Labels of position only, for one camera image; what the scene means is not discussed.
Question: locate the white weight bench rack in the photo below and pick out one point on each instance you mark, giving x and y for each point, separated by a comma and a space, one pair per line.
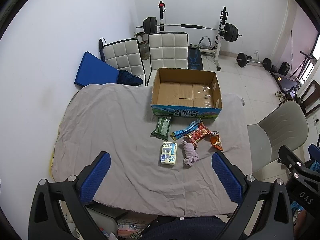
214, 50

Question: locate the red snack packet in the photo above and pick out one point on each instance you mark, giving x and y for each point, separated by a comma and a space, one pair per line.
197, 135

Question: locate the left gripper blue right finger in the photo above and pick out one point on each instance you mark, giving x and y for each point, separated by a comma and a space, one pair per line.
229, 176

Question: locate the green snack packet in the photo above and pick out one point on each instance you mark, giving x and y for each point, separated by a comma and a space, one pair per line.
162, 128

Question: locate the yellow tissue pack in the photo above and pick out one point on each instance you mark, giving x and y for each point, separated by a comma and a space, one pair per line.
168, 153

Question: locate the grey plastic chair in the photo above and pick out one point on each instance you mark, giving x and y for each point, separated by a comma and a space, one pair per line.
286, 125

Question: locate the dark blue cloth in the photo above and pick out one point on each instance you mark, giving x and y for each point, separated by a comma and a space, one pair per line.
126, 78

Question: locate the barbell on floor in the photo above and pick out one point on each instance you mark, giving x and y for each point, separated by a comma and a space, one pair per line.
242, 60

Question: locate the barbell on rack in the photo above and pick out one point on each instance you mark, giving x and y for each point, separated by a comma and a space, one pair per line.
229, 33

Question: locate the right white padded chair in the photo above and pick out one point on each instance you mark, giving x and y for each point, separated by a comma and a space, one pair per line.
167, 50

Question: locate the left white padded chair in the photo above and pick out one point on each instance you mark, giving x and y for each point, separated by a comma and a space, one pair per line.
123, 55

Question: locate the grey table cloth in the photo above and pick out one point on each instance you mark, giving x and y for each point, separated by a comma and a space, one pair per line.
118, 119

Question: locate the open cardboard box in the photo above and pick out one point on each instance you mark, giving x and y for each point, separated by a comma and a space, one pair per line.
186, 93

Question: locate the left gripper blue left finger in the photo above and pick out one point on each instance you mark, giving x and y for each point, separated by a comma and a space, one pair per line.
92, 176

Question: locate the light blue snack packet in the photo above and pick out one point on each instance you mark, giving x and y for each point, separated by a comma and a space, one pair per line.
183, 132

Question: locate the dark wooden chair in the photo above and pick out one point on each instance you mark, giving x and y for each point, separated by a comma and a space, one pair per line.
311, 99

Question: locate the black treadmill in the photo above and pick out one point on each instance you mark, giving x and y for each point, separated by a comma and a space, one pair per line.
283, 81

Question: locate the white padded chair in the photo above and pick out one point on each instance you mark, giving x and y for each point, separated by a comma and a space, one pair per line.
167, 50
123, 55

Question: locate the blue foam mat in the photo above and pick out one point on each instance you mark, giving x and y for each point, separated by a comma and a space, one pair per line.
94, 71

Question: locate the orange panda snack packet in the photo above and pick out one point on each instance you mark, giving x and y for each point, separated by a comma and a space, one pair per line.
215, 140

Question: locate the black blue bench pad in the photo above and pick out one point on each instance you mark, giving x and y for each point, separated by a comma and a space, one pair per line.
194, 58

